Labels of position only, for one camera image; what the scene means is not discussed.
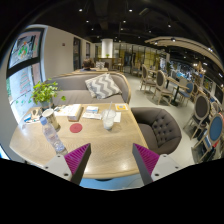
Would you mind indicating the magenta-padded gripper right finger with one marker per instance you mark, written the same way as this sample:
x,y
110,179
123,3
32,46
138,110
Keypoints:
x,y
148,160

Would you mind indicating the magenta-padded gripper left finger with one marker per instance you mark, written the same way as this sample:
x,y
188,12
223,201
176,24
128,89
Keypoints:
x,y
75,160

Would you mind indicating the clear blue-capped water bottle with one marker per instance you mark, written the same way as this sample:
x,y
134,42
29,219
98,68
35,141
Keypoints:
x,y
53,136

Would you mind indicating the flat round red coaster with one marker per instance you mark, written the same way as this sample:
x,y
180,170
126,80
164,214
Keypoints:
x,y
76,128

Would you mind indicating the dark grey tufted armchair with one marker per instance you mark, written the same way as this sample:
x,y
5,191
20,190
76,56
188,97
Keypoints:
x,y
160,130

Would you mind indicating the white mug with dark lettering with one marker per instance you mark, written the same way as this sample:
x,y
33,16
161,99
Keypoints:
x,y
51,119

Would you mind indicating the white orange tissue box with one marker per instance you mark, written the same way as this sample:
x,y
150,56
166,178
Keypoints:
x,y
71,110

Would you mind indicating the clear plastic cup with straw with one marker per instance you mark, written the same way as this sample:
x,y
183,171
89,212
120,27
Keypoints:
x,y
108,121

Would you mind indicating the white paper napkin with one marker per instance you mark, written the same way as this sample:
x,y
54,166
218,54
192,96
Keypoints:
x,y
117,116

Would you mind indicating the small blue white box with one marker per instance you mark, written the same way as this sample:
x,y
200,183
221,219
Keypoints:
x,y
92,109

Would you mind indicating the yellow square card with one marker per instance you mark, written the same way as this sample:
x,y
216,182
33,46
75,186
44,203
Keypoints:
x,y
121,107

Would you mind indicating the small brown sign stand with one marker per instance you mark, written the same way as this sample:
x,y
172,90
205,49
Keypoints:
x,y
36,112

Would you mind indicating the blue white flat packet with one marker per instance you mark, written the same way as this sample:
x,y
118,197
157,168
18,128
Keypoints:
x,y
28,118

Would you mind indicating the grey curved sofa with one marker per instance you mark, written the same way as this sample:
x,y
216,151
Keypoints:
x,y
75,95

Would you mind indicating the green potted plant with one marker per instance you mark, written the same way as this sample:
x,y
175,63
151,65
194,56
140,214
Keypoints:
x,y
43,91

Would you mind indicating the group of dining chairs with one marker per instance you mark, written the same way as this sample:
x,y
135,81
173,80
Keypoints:
x,y
201,106

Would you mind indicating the grey white chevron pillow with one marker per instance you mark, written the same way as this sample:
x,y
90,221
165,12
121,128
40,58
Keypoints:
x,y
101,86

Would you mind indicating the person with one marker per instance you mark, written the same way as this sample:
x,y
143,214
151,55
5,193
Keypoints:
x,y
87,64

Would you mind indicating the dark framed decorated window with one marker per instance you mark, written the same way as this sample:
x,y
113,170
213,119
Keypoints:
x,y
25,66

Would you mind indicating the white round pillar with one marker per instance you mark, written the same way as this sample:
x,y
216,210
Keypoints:
x,y
107,48

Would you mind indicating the group of ceiling lights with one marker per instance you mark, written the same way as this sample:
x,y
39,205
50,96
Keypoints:
x,y
130,10

